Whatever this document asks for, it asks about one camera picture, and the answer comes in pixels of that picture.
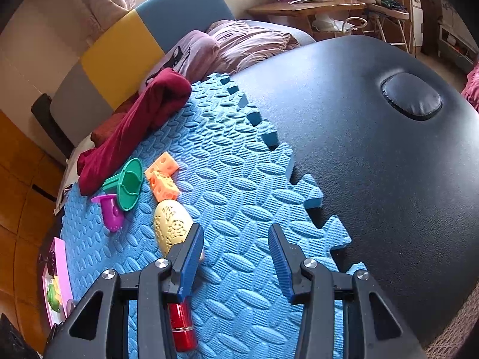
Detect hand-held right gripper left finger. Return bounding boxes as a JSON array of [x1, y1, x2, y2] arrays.
[[43, 223, 205, 359]]

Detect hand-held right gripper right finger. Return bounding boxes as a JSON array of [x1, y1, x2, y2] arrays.
[[269, 223, 427, 359]]

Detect yellow oval toy mould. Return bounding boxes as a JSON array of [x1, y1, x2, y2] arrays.
[[153, 200, 206, 262]]

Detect red cylinder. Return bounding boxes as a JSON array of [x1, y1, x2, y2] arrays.
[[166, 299, 198, 353]]

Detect orange linked snap cubes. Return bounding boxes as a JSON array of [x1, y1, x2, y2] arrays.
[[145, 152, 178, 201]]

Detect purple toy cup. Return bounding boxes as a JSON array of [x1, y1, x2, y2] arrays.
[[91, 193, 124, 233]]

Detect green toy funnel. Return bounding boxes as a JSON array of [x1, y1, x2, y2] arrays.
[[102, 158, 145, 212]]

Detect pink-edged white box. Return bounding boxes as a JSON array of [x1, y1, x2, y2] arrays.
[[38, 237, 77, 330]]

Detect green yellow toy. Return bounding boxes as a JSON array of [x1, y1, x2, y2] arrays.
[[47, 280, 64, 311]]

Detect small black toy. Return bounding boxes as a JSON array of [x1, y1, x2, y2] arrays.
[[39, 252, 57, 272]]

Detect blue foam puzzle mat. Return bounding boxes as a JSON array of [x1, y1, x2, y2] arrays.
[[60, 73, 369, 359]]

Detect dark red blanket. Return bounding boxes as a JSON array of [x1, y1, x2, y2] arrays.
[[77, 68, 192, 197]]

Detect dark red pillow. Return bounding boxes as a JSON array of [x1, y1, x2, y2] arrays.
[[92, 99, 139, 146]]

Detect wooden wardrobe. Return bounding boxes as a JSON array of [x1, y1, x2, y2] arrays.
[[0, 108, 70, 352]]

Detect black textured object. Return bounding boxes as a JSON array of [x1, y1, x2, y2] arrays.
[[0, 312, 42, 359]]

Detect black oval cushion plug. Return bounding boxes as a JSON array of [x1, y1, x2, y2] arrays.
[[380, 73, 443, 121]]

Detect purple cat pillow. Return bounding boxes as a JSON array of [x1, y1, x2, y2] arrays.
[[140, 30, 221, 94]]

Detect grey yellow blue headboard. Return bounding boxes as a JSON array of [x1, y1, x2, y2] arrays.
[[48, 0, 236, 115]]

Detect pink purple duvet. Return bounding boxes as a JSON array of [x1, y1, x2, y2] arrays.
[[207, 19, 315, 75]]

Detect wooden bedside desk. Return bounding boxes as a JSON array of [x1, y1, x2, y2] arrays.
[[246, 0, 367, 40]]

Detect pink cloth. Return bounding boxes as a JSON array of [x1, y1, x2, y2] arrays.
[[461, 63, 479, 113]]

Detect white shelf unit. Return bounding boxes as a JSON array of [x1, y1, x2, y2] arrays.
[[436, 7, 479, 73]]

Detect white folding rack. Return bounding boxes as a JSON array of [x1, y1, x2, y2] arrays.
[[369, 0, 416, 53]]

